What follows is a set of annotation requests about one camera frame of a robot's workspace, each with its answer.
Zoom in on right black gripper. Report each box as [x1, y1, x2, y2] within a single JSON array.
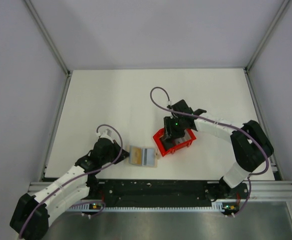
[[163, 116, 186, 141]]

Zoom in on red plastic card tray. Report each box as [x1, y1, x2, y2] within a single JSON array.
[[153, 128, 196, 157]]

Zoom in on gold credit card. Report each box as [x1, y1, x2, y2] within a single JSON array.
[[129, 146, 143, 166]]

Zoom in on beige card holder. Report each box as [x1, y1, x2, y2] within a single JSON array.
[[129, 145, 159, 168]]

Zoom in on grey credit card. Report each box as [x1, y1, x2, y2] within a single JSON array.
[[142, 148, 157, 167]]

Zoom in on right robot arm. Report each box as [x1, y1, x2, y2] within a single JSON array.
[[164, 99, 274, 198]]

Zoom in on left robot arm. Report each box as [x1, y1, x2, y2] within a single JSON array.
[[10, 137, 129, 240]]

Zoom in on stack of upright cards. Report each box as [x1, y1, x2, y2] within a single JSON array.
[[175, 135, 190, 145]]

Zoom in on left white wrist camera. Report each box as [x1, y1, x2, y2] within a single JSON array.
[[96, 128, 113, 141]]

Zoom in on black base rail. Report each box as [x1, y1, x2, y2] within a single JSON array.
[[86, 179, 248, 207]]

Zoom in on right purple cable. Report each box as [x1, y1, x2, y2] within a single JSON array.
[[150, 86, 270, 176]]

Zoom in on purple cable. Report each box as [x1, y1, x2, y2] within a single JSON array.
[[150, 86, 270, 176], [18, 124, 123, 238]]

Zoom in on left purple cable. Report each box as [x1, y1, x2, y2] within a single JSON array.
[[18, 124, 123, 238]]

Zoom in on white slotted cable duct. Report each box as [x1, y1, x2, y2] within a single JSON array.
[[67, 201, 239, 214]]

